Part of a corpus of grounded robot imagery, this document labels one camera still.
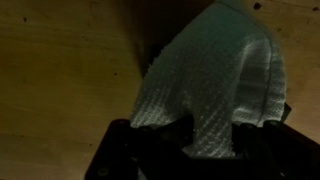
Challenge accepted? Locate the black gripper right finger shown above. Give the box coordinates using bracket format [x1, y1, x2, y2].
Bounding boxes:
[232, 121, 320, 180]

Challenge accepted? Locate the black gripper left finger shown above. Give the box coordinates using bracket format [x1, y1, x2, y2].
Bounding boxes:
[84, 116, 194, 180]

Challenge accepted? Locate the grey cloth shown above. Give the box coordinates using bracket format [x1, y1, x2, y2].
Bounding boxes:
[131, 0, 286, 158]

